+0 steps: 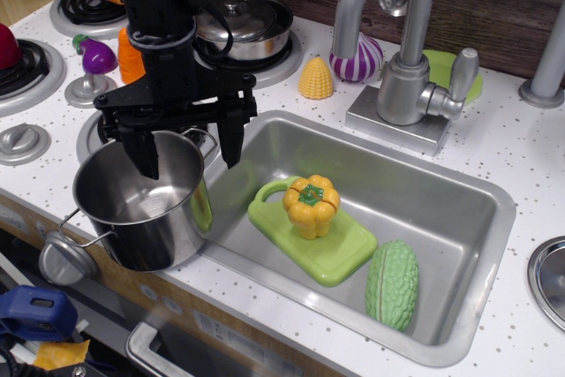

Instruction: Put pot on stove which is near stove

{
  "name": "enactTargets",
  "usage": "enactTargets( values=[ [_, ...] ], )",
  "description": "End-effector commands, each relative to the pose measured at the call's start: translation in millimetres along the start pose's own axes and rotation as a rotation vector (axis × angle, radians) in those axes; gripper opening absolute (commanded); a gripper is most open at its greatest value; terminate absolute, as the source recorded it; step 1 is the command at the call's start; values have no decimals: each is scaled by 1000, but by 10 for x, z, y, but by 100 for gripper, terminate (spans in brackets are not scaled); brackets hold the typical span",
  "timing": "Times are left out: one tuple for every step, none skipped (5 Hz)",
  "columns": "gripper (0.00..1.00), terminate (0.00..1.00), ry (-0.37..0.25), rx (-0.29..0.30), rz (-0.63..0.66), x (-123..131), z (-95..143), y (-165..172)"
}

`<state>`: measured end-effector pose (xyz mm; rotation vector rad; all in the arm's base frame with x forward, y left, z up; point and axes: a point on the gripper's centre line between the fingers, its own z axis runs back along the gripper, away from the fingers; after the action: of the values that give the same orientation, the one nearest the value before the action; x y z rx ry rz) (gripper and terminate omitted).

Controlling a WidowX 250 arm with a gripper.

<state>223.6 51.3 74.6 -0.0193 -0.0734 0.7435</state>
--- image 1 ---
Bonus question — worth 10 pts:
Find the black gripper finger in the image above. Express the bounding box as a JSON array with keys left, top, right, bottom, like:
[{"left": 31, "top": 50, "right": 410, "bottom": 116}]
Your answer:
[
  {"left": 121, "top": 130, "right": 159, "bottom": 180},
  {"left": 217, "top": 117, "right": 244, "bottom": 169}
]

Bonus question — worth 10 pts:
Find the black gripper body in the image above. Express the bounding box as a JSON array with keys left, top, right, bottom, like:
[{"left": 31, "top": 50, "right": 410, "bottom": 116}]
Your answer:
[{"left": 94, "top": 45, "right": 257, "bottom": 142}]

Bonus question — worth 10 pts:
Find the stainless steel pot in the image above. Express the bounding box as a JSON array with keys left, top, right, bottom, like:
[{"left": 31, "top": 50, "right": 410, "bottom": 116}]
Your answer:
[{"left": 73, "top": 131, "right": 219, "bottom": 272}]

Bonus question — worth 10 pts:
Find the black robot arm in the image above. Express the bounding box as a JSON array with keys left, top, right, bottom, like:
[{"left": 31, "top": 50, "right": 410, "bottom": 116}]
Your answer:
[{"left": 94, "top": 0, "right": 257, "bottom": 179}]

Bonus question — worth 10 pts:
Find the front right stove burner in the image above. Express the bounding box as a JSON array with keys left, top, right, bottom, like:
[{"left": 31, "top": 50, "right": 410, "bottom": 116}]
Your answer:
[{"left": 76, "top": 112, "right": 220, "bottom": 167}]

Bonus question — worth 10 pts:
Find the stove burner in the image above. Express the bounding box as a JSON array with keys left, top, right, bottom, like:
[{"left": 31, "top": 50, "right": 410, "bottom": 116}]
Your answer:
[
  {"left": 1, "top": 39, "right": 66, "bottom": 117},
  {"left": 49, "top": 0, "right": 128, "bottom": 40},
  {"left": 76, "top": 112, "right": 220, "bottom": 167},
  {"left": 195, "top": 31, "right": 303, "bottom": 89}
]

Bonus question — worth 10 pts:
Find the back right stove burner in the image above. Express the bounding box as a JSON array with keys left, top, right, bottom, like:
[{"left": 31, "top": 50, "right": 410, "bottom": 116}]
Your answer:
[{"left": 195, "top": 31, "right": 303, "bottom": 89}]

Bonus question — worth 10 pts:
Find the silver stove knob upper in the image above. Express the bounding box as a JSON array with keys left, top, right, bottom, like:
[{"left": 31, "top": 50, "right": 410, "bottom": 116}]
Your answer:
[{"left": 64, "top": 73, "right": 117, "bottom": 109}]

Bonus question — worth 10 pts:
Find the silver stove knob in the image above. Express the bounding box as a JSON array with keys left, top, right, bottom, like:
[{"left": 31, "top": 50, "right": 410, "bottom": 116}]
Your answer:
[
  {"left": 64, "top": 73, "right": 117, "bottom": 109},
  {"left": 1, "top": 124, "right": 51, "bottom": 166}
]

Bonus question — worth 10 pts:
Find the small lidded steel pot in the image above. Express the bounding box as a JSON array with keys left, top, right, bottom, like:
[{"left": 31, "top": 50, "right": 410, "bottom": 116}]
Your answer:
[{"left": 196, "top": 0, "right": 294, "bottom": 61}]

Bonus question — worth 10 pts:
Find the silver stove knob lower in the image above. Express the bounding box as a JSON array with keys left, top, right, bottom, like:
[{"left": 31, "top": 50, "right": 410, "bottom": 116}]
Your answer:
[{"left": 1, "top": 124, "right": 51, "bottom": 166}]

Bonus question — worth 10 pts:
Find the front left stove burner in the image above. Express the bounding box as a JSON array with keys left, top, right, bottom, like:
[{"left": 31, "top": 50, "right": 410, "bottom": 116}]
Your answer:
[{"left": 1, "top": 39, "right": 66, "bottom": 117}]

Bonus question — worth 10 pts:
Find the back left stove burner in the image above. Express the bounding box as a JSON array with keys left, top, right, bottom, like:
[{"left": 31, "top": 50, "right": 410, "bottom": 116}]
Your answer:
[{"left": 49, "top": 0, "right": 128, "bottom": 40}]

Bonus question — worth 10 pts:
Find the orange toy carrot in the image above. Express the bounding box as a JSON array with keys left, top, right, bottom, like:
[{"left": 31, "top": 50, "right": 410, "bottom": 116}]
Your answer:
[{"left": 117, "top": 27, "right": 146, "bottom": 84}]

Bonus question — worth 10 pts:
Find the purple toy eggplant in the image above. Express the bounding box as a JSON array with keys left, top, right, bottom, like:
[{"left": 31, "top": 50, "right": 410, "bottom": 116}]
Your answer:
[{"left": 72, "top": 34, "right": 118, "bottom": 75}]

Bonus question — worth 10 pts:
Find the yellow toy corn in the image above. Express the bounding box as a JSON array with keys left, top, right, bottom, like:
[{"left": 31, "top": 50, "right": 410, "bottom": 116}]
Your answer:
[{"left": 298, "top": 57, "right": 334, "bottom": 100}]

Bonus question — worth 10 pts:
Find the yellow toy bell pepper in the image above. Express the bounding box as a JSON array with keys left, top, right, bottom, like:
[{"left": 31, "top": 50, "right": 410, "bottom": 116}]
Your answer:
[{"left": 282, "top": 175, "right": 341, "bottom": 240}]

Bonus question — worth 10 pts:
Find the silver oven front knob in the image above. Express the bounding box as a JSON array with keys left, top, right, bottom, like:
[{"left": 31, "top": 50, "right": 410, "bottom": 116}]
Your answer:
[{"left": 39, "top": 231, "right": 99, "bottom": 286}]

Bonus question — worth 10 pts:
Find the red toy vegetable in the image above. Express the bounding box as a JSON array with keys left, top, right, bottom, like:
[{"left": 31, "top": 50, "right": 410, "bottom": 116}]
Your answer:
[{"left": 0, "top": 23, "right": 23, "bottom": 71}]

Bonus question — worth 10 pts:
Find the purple striped toy onion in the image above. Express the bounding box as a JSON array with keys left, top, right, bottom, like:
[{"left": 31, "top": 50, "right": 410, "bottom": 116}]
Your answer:
[{"left": 329, "top": 34, "right": 384, "bottom": 82}]

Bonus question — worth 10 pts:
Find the green toy cutting board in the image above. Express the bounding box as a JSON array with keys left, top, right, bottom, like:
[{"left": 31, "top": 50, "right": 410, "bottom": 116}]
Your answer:
[{"left": 247, "top": 176, "right": 378, "bottom": 287}]

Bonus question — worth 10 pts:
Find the silver toy faucet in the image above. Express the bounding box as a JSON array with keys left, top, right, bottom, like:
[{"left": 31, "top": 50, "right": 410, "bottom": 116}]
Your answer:
[{"left": 332, "top": 0, "right": 479, "bottom": 155}]

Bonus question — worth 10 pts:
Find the blue clamp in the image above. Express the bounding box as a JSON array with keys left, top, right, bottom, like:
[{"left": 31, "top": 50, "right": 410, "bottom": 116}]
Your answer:
[{"left": 1, "top": 285, "right": 78, "bottom": 342}]

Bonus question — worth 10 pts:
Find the green plastic plate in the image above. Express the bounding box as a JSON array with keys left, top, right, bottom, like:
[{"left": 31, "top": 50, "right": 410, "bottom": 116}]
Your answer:
[{"left": 423, "top": 49, "right": 483, "bottom": 105}]

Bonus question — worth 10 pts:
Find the green toy bitter melon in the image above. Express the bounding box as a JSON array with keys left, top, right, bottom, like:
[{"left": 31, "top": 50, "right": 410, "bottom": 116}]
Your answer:
[{"left": 365, "top": 239, "right": 419, "bottom": 331}]

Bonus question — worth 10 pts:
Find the yellow cloth piece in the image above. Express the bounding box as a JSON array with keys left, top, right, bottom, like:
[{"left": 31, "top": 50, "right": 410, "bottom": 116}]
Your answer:
[{"left": 33, "top": 340, "right": 90, "bottom": 371}]

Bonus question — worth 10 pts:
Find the steel sink basin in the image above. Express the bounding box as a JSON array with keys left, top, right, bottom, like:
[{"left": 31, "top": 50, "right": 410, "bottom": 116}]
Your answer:
[{"left": 201, "top": 111, "right": 516, "bottom": 367}]

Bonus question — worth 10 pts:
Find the grey vertical pole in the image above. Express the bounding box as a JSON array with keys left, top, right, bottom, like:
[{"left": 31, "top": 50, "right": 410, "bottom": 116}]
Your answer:
[{"left": 518, "top": 4, "right": 564, "bottom": 109}]

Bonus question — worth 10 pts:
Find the round steel bowl rim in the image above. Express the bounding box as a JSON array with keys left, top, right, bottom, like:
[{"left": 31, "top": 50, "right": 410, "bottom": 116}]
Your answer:
[{"left": 527, "top": 236, "right": 564, "bottom": 330}]

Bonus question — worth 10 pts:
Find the silver oven door handle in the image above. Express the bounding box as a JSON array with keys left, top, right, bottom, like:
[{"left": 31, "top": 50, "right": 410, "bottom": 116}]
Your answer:
[{"left": 125, "top": 321, "right": 305, "bottom": 377}]

